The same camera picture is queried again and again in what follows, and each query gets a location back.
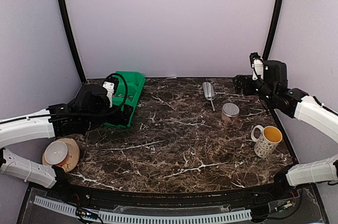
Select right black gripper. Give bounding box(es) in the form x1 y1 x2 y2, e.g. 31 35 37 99
233 74 276 104

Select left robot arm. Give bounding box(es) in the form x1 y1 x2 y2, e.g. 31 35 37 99
1 81 122 201

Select white slotted cable duct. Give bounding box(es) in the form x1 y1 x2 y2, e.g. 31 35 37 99
33 196 252 224

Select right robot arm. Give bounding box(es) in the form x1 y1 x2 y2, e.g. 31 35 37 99
233 53 337 200

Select black front rail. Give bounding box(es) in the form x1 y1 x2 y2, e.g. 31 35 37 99
29 173 299 210

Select metal scoop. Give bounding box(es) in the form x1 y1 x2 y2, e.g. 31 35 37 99
202 82 215 111

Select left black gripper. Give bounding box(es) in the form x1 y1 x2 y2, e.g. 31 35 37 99
82 104 133 132

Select white bowl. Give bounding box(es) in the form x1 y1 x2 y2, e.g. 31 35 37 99
44 141 68 165

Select candies in clear container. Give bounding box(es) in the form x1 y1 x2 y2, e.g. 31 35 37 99
222 116 238 124

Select patterned mug yellow inside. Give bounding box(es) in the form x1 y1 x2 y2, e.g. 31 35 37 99
250 125 283 158

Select green three-compartment bin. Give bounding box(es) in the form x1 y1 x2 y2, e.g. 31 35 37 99
104 71 146 128

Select black frame post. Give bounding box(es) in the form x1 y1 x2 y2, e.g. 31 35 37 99
58 0 87 84
262 0 283 60

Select clear plastic lid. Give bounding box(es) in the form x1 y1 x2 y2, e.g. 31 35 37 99
222 102 240 117

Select right black frame post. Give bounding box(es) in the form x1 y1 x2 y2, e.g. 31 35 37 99
262 0 283 60

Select left black frame post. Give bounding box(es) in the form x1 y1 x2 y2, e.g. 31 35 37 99
58 0 87 84

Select wooden slice coaster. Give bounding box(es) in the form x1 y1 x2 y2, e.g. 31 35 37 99
42 138 80 173

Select clear plastic container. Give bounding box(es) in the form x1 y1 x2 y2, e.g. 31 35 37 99
221 102 240 124

